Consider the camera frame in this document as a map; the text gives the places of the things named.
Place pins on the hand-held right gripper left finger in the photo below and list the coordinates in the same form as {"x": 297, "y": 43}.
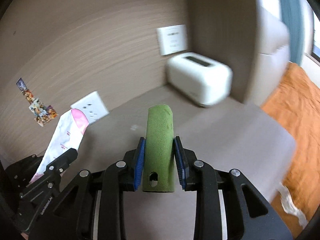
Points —
{"x": 138, "y": 166}

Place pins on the orange bed blanket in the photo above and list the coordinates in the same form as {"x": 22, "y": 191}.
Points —
{"x": 297, "y": 130}

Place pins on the white upright wall socket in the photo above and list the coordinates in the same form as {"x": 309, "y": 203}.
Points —
{"x": 172, "y": 40}

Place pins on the white padded headboard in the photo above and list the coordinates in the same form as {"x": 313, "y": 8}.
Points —
{"x": 272, "y": 40}

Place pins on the blue cartoon sticker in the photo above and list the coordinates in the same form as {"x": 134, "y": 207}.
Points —
{"x": 22, "y": 84}

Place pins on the white ribbed desk appliance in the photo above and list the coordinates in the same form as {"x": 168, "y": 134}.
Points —
{"x": 200, "y": 80}

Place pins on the orange cartoon sticker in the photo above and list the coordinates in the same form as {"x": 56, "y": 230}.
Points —
{"x": 29, "y": 95}

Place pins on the wooden desk shelf unit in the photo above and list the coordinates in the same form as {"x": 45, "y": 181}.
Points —
{"x": 220, "y": 30}

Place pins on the wide cartoon sticker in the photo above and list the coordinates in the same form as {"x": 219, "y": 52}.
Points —
{"x": 46, "y": 116}

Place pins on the teal curtain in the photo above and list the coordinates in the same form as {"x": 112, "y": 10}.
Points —
{"x": 290, "y": 17}

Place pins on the white tilted wall socket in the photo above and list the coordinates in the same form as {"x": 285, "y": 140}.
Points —
{"x": 92, "y": 105}

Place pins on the dark framed window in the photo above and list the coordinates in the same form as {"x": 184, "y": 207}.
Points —
{"x": 317, "y": 45}

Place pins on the pale cartoon sticker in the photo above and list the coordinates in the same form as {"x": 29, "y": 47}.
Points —
{"x": 36, "y": 106}

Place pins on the pink and white wrapper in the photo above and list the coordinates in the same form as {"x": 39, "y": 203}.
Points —
{"x": 67, "y": 132}

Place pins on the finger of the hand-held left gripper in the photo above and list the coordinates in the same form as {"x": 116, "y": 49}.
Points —
{"x": 62, "y": 160}
{"x": 22, "y": 170}

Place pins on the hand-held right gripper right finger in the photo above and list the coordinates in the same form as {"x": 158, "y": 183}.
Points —
{"x": 180, "y": 166}

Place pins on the crumpled white tissue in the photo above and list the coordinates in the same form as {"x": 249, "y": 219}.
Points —
{"x": 290, "y": 200}

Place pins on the green felt roll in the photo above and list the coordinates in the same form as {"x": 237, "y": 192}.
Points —
{"x": 158, "y": 142}

